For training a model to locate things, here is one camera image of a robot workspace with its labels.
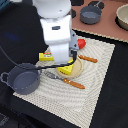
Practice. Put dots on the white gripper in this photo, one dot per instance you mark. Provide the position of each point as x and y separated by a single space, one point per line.
60 38

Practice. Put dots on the red toy tomato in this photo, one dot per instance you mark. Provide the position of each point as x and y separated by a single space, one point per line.
81 43

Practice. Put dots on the yellow butter box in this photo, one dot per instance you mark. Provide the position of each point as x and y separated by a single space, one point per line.
45 56

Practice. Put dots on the yellow toy cheese wedge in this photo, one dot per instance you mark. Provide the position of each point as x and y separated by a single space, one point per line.
66 69

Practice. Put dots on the grey toy pot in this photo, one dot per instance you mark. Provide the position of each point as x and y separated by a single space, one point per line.
23 79

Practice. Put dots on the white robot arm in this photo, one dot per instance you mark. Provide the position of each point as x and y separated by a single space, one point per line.
54 9

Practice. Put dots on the round beige plate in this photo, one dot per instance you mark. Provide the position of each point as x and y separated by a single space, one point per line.
76 71

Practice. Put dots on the grey toy saucepan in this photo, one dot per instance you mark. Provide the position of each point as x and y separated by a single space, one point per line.
91 14

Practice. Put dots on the white woven placemat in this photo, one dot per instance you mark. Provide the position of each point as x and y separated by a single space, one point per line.
70 103

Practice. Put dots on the beige bowl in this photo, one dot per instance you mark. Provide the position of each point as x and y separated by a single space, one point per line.
122 14

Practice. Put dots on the knife with wooden handle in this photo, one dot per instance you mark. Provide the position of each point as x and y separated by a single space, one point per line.
88 58

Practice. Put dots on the fork with wooden handle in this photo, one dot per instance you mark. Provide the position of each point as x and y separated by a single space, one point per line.
72 83

